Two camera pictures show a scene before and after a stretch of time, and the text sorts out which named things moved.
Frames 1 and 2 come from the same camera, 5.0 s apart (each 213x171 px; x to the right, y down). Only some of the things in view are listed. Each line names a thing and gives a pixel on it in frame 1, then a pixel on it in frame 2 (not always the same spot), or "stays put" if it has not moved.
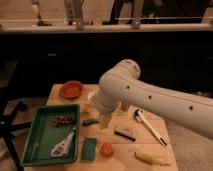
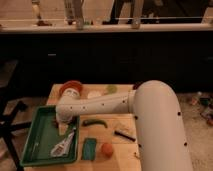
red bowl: (71, 89) stays put
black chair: (9, 112) stays put
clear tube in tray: (35, 145) stays put
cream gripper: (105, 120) → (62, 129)
